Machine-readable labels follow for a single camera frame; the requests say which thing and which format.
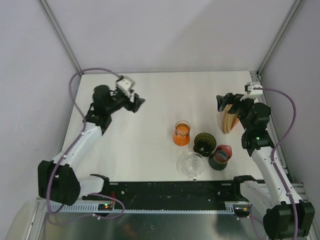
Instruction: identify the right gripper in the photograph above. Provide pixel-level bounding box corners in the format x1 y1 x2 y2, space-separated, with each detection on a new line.
216 93 256 132

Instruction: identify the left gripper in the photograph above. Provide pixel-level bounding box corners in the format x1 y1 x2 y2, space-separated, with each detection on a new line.
106 89 145 115

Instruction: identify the brown coffee filter stack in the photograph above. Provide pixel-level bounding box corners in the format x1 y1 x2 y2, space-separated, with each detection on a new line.
222 104 239 134

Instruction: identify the orange glass flask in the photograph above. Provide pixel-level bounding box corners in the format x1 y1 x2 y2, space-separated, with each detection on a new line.
173 120 191 147

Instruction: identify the clear glass dripper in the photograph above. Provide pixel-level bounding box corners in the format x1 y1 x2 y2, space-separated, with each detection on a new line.
177 152 205 182

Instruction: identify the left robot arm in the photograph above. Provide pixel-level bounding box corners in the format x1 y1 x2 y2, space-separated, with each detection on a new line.
37 79 145 206

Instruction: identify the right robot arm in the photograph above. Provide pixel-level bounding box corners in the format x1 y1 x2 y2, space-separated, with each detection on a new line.
216 93 315 240

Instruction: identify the dark green dripper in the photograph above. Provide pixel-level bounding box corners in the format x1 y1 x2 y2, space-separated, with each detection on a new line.
193 132 217 157

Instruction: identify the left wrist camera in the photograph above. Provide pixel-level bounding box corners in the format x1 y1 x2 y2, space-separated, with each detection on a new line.
116 75 136 98

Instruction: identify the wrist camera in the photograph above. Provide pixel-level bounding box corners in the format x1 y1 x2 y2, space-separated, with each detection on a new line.
116 75 136 98
244 81 263 98

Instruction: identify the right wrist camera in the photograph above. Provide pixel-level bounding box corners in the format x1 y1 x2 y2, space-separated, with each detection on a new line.
244 81 263 98

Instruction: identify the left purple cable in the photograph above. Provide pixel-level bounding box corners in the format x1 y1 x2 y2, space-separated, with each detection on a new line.
46 67 126 226

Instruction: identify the right aluminium frame post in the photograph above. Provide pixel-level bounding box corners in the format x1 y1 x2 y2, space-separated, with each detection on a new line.
256 0 305 76

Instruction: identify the aluminium frame post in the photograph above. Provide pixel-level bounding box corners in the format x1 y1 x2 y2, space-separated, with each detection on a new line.
256 0 305 76
37 0 81 72

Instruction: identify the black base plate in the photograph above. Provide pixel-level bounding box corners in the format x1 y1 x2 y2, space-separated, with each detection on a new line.
81 179 268 211

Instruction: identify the grey cable duct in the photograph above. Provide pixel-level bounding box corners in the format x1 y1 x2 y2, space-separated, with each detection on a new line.
51 201 251 215

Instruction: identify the aluminium rail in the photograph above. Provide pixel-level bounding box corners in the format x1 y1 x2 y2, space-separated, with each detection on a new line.
289 183 309 203

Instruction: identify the left aluminium frame post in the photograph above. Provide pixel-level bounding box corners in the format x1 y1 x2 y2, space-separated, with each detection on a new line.
37 0 81 72

